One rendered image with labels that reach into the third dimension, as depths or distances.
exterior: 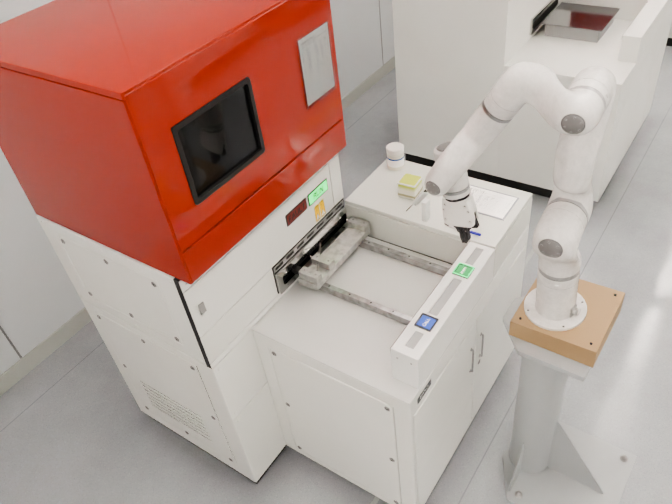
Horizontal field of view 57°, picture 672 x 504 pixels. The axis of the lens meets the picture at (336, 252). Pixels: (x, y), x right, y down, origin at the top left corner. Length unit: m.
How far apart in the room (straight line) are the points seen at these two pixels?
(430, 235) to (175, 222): 1.00
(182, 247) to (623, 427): 2.02
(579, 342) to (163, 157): 1.31
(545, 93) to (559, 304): 0.71
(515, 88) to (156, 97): 0.85
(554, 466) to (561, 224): 1.27
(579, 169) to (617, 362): 1.65
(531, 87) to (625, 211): 2.52
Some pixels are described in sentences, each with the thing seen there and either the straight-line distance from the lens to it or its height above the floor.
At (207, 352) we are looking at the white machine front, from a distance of 2.06.
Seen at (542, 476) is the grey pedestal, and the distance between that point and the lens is 2.77.
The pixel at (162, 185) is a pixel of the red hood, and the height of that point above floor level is 1.56.
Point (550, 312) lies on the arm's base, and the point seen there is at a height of 0.93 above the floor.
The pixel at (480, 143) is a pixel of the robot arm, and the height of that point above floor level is 1.49.
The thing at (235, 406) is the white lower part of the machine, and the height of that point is 0.57.
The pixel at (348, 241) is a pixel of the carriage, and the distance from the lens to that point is 2.37.
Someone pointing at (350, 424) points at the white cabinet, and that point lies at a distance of 2.25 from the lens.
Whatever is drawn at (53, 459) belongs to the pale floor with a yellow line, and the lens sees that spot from 3.23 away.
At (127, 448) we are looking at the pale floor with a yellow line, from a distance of 3.10.
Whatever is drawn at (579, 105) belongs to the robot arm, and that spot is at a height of 1.68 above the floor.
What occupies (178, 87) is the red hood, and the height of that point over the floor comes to 1.76.
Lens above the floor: 2.40
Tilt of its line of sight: 41 degrees down
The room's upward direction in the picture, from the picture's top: 8 degrees counter-clockwise
